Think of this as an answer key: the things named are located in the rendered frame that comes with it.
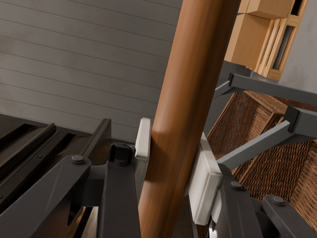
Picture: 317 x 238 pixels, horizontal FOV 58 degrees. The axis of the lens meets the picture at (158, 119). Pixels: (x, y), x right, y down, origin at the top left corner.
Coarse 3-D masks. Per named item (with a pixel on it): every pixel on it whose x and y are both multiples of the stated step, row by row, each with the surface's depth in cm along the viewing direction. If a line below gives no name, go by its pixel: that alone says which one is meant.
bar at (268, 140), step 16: (240, 80) 96; (256, 80) 96; (288, 96) 98; (304, 96) 98; (288, 112) 53; (304, 112) 50; (272, 128) 53; (288, 128) 52; (304, 128) 51; (256, 144) 53; (272, 144) 53; (224, 160) 54; (240, 160) 54
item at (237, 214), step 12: (228, 180) 14; (228, 192) 13; (240, 192) 13; (228, 204) 12; (240, 204) 12; (252, 204) 12; (228, 216) 11; (240, 216) 11; (252, 216) 11; (216, 228) 12; (228, 228) 10; (240, 228) 10; (252, 228) 10
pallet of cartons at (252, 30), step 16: (256, 0) 267; (272, 0) 256; (288, 0) 256; (304, 0) 259; (240, 16) 313; (256, 16) 298; (272, 16) 270; (288, 16) 260; (240, 32) 302; (256, 32) 302; (272, 32) 287; (240, 48) 307; (256, 48) 307; (272, 48) 308; (288, 48) 270; (240, 64) 312; (256, 64) 311; (272, 64) 274
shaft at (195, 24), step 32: (192, 0) 14; (224, 0) 14; (192, 32) 15; (224, 32) 15; (192, 64) 15; (160, 96) 16; (192, 96) 15; (160, 128) 16; (192, 128) 16; (160, 160) 16; (192, 160) 17; (160, 192) 17; (160, 224) 17
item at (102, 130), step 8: (104, 128) 149; (96, 136) 137; (104, 136) 148; (96, 144) 129; (104, 144) 149; (88, 152) 119; (96, 152) 130; (104, 152) 150; (96, 160) 131; (104, 160) 151; (80, 216) 107; (72, 232) 97
